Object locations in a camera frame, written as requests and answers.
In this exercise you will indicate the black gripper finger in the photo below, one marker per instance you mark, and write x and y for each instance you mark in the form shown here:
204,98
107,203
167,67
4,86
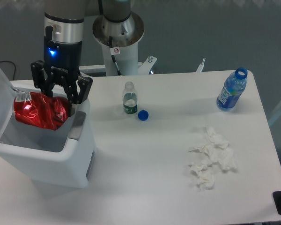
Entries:
77,92
45,85

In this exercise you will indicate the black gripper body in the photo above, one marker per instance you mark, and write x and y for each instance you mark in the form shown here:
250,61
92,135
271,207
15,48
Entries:
62,60

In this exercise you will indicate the crushed red can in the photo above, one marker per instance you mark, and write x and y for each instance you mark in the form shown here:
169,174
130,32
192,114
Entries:
39,110

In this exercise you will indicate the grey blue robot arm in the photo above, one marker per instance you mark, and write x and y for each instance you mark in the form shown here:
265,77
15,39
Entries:
116,28

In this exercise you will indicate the white trash can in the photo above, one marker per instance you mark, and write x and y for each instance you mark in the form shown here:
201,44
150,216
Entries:
61,157

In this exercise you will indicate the clear plastic bottle green label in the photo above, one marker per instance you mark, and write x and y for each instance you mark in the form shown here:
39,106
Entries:
129,98

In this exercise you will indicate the blue bottle cap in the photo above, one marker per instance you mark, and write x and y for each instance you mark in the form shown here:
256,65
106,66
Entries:
143,115

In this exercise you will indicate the crumpled white tissue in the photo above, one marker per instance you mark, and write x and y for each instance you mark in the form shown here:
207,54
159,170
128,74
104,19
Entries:
216,151

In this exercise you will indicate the blue plastic bottle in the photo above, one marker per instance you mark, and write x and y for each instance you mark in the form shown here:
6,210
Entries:
232,89

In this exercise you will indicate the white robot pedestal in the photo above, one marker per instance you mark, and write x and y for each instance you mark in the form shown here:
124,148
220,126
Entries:
124,59

